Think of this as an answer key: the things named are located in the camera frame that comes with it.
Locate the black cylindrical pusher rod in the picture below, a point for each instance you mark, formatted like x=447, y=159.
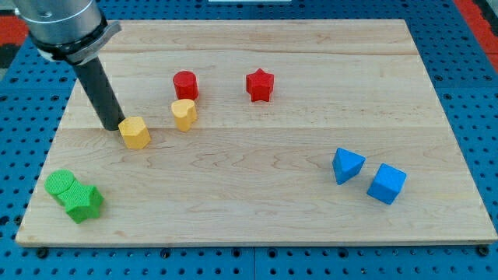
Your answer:
x=100, y=93

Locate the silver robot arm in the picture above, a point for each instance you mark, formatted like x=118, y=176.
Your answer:
x=75, y=31

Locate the yellow heart block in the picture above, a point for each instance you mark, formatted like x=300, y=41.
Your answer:
x=185, y=113

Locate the yellow hexagon block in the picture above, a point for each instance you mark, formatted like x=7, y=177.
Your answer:
x=134, y=132

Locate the red cylinder block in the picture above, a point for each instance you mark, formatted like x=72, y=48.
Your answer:
x=185, y=85

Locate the green cylinder block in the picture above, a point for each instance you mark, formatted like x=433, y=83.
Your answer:
x=57, y=183

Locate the green star block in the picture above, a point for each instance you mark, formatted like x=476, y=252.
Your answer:
x=81, y=202

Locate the red star block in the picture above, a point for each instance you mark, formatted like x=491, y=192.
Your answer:
x=260, y=85

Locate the wooden board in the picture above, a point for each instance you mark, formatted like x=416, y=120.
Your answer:
x=259, y=174

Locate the blue triangle block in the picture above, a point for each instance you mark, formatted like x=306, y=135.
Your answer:
x=346, y=165

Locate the blue cube block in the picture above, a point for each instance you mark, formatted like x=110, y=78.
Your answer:
x=387, y=184

